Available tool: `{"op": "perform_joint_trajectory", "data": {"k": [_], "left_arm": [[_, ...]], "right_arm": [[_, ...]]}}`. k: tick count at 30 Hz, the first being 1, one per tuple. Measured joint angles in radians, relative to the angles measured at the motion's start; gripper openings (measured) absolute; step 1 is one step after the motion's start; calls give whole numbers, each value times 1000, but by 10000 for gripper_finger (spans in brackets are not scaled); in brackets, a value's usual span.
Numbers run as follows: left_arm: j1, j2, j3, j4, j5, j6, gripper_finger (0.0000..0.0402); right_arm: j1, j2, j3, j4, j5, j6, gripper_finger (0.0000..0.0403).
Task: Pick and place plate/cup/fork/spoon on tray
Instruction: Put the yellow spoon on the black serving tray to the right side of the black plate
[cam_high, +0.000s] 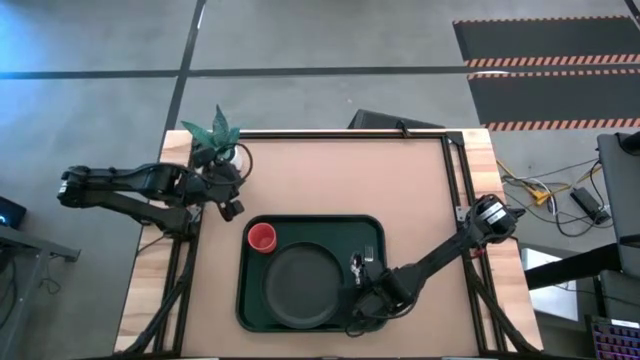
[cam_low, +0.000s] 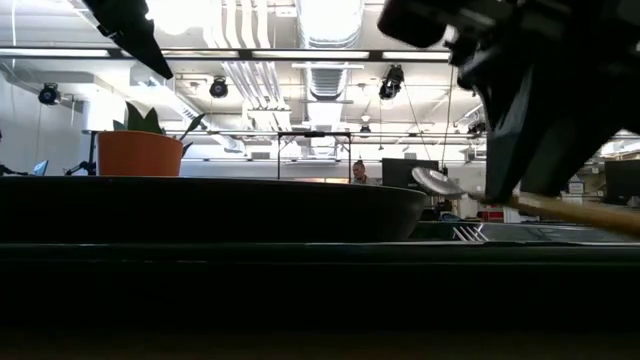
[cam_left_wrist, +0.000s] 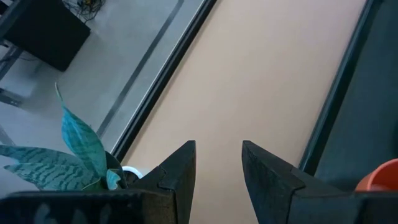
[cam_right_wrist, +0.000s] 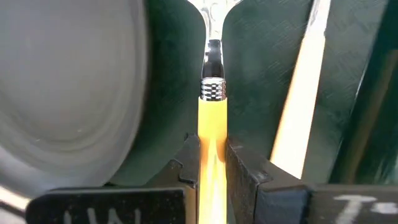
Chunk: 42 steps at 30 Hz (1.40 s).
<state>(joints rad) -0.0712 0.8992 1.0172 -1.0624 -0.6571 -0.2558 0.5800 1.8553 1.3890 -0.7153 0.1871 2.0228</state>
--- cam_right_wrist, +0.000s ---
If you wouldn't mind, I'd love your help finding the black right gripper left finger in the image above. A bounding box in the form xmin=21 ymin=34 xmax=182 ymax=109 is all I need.
xmin=25 ymin=133 xmax=200 ymax=224

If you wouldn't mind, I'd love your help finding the dark green plastic tray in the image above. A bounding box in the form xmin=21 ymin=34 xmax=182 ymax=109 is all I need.
xmin=107 ymin=0 xmax=398 ymax=187

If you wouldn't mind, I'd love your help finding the black round plate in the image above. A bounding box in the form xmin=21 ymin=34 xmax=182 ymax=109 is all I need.
xmin=0 ymin=0 xmax=149 ymax=200

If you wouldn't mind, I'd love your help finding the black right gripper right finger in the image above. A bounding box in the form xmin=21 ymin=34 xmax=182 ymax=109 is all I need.
xmin=226 ymin=138 xmax=398 ymax=224

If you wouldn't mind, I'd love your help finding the spoon with orange handle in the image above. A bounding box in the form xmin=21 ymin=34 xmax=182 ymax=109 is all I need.
xmin=186 ymin=0 xmax=243 ymax=224

